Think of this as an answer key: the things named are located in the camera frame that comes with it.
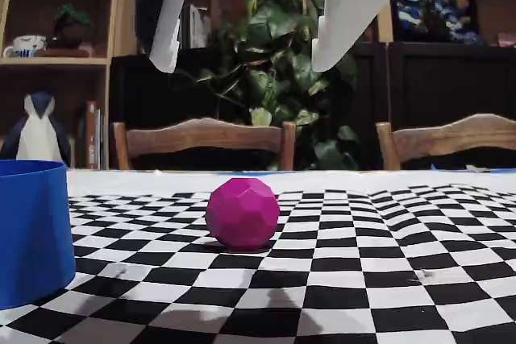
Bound brown wooden chair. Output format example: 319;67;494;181
375;112;516;171
111;117;298;171

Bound white blue mug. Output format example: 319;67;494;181
2;35;48;59

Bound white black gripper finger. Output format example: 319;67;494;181
135;0;210;74

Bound black white book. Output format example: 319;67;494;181
180;2;213;50

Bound leafy green plant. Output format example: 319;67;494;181
197;0;360;171

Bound blue round box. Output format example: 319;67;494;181
0;160;77;311

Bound light wooden bookshelf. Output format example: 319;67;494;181
0;0;140;170
377;0;516;45

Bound pink faceted ball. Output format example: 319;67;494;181
205;177;280;251

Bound checkerboard printed white sheet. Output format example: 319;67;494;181
0;167;516;344

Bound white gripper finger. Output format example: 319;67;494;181
312;0;435;73

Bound red spined tall book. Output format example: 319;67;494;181
85;101;98;170

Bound dark cabinet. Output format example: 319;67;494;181
108;40;516;171

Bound starry night picture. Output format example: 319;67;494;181
393;0;481;43

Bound blue white penguin figure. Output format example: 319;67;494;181
0;92;73;163

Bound blue tape strip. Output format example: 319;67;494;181
430;163;516;175

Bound brick bonsai tree model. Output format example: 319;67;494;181
46;3;94;58

